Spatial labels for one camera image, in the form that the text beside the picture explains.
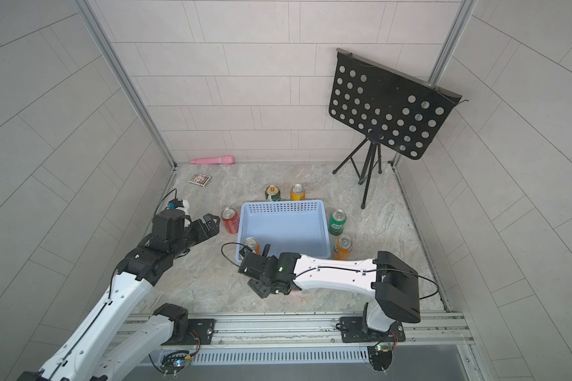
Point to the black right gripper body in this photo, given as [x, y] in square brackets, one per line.
[260, 285]

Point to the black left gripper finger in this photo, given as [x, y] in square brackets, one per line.
[211, 224]
[198, 233]

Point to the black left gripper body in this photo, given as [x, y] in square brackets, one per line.
[179, 247]

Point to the red cola can back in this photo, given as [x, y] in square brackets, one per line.
[231, 220]

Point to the white green beer can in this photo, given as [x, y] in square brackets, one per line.
[272, 193]

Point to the orange yellow soda can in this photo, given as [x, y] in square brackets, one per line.
[297, 192]

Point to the orange Fanta can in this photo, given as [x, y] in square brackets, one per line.
[343, 247]

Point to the green Sprite can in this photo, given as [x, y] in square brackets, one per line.
[337, 221]

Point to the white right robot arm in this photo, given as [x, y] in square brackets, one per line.
[394, 287]

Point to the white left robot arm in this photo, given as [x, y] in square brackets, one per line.
[84, 356]

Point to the light blue plastic basket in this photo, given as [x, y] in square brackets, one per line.
[290, 226]

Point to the pink handheld microphone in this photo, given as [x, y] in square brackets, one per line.
[223, 160]

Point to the left circuit board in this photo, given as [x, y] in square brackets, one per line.
[175, 362]

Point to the circuit board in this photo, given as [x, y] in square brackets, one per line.
[380, 357]
[175, 362]

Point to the right circuit board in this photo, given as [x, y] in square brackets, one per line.
[380, 357]

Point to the black perforated music stand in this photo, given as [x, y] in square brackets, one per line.
[389, 108]

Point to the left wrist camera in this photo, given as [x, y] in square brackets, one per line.
[171, 223]

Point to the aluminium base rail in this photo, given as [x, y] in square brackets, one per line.
[227, 339]

